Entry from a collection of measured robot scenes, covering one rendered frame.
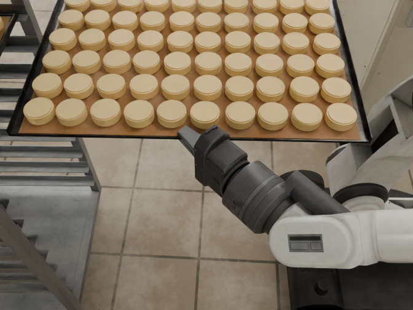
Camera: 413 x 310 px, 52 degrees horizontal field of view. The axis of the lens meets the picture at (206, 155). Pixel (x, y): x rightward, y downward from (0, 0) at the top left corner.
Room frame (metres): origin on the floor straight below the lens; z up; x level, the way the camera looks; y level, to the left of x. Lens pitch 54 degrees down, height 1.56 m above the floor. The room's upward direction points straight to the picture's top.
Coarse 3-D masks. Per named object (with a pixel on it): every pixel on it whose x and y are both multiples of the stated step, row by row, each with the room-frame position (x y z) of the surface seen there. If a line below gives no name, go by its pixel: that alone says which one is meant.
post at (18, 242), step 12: (0, 216) 0.40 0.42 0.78; (0, 228) 0.39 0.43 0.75; (12, 228) 0.41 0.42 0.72; (12, 240) 0.39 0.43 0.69; (24, 240) 0.41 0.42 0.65; (24, 252) 0.39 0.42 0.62; (36, 252) 0.41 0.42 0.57; (36, 264) 0.39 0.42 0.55; (48, 264) 0.42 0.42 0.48; (36, 276) 0.39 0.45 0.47; (48, 276) 0.39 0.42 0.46; (48, 288) 0.39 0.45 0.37; (60, 288) 0.40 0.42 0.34; (60, 300) 0.39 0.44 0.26; (72, 300) 0.40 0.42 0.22
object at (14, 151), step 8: (0, 152) 0.84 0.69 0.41; (8, 152) 0.84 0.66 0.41; (16, 152) 0.84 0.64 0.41; (24, 152) 0.84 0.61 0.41; (32, 152) 0.84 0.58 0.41; (40, 152) 0.84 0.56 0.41; (48, 152) 0.84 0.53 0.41; (56, 152) 0.84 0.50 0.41; (64, 152) 0.84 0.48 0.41; (72, 152) 0.84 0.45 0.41; (80, 152) 0.84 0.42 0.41
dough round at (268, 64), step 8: (264, 56) 0.61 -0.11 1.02; (272, 56) 0.61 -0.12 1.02; (256, 64) 0.59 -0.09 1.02; (264, 64) 0.59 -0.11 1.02; (272, 64) 0.59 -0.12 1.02; (280, 64) 0.59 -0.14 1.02; (256, 72) 0.59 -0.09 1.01; (264, 72) 0.57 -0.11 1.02; (272, 72) 0.57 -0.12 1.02; (280, 72) 0.58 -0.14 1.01
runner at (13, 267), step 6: (0, 264) 0.44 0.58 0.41; (6, 264) 0.44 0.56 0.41; (12, 264) 0.44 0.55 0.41; (18, 264) 0.44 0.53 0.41; (24, 264) 0.44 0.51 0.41; (54, 264) 0.44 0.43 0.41; (0, 270) 0.42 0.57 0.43; (6, 270) 0.42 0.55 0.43; (12, 270) 0.42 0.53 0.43; (18, 270) 0.42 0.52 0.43; (24, 270) 0.42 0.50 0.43; (54, 270) 0.42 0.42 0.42
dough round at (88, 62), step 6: (78, 54) 0.62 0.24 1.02; (84, 54) 0.62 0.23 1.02; (90, 54) 0.62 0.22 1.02; (96, 54) 0.62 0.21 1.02; (78, 60) 0.60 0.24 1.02; (84, 60) 0.60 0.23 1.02; (90, 60) 0.60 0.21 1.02; (96, 60) 0.60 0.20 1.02; (78, 66) 0.58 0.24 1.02; (84, 66) 0.58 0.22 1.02; (90, 66) 0.58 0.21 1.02; (96, 66) 0.59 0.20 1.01; (78, 72) 0.58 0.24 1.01; (84, 72) 0.58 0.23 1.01; (90, 72) 0.58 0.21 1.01
